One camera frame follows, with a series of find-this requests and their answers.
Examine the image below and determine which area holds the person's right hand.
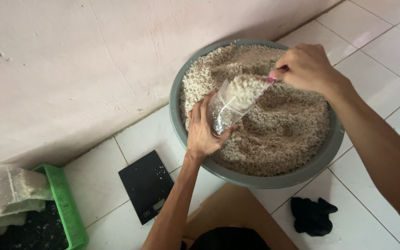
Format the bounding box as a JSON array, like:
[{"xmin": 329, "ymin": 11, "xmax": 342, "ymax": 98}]
[{"xmin": 269, "ymin": 43, "xmax": 349, "ymax": 102}]

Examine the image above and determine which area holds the person's left hand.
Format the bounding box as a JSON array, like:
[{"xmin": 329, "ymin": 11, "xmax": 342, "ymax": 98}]
[{"xmin": 186, "ymin": 91, "xmax": 239, "ymax": 161}]

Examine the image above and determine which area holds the purple scoop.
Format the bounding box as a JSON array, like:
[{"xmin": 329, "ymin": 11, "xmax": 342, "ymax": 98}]
[{"xmin": 266, "ymin": 65, "xmax": 290, "ymax": 84}]

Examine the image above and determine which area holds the clear plastic bag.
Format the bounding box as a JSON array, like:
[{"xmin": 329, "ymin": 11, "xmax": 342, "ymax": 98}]
[{"xmin": 207, "ymin": 74, "xmax": 273, "ymax": 136}]

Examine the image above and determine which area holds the heap of beige crumbs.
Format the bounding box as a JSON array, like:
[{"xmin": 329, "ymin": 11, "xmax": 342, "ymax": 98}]
[{"xmin": 179, "ymin": 44, "xmax": 331, "ymax": 177}]

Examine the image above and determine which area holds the black digital kitchen scale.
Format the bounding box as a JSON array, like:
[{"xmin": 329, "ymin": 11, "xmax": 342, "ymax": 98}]
[{"xmin": 118, "ymin": 150, "xmax": 175, "ymax": 226}]

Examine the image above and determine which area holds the brown cardboard sheet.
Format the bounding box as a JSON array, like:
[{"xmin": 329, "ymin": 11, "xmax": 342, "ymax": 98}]
[{"xmin": 182, "ymin": 182, "xmax": 300, "ymax": 250}]

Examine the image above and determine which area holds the grey plastic basin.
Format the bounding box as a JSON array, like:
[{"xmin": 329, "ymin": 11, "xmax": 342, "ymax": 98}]
[{"xmin": 169, "ymin": 38, "xmax": 346, "ymax": 189}]

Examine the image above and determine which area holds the person's black clothing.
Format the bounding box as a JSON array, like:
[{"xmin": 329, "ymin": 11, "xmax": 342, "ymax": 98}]
[{"xmin": 181, "ymin": 227, "xmax": 272, "ymax": 250}]

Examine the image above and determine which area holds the black cloth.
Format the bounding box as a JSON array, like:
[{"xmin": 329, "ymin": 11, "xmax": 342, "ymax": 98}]
[{"xmin": 290, "ymin": 197, "xmax": 339, "ymax": 238}]

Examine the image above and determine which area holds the green plastic basket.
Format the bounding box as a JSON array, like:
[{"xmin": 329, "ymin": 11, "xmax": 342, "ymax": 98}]
[{"xmin": 30, "ymin": 163, "xmax": 90, "ymax": 250}]

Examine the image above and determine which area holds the pile of filled plastic bags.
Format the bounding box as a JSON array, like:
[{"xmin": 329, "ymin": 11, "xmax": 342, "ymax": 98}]
[{"xmin": 0, "ymin": 164, "xmax": 55, "ymax": 244}]

